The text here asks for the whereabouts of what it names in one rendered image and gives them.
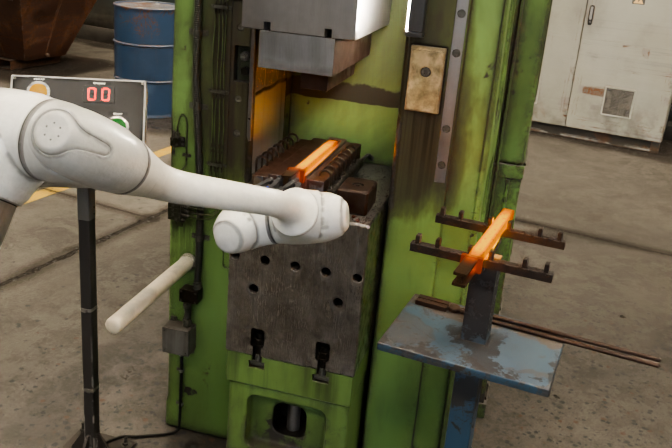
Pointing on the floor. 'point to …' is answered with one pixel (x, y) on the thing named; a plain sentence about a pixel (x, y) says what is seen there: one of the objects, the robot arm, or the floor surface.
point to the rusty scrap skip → (41, 16)
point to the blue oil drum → (146, 50)
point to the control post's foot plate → (97, 441)
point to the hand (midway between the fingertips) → (290, 179)
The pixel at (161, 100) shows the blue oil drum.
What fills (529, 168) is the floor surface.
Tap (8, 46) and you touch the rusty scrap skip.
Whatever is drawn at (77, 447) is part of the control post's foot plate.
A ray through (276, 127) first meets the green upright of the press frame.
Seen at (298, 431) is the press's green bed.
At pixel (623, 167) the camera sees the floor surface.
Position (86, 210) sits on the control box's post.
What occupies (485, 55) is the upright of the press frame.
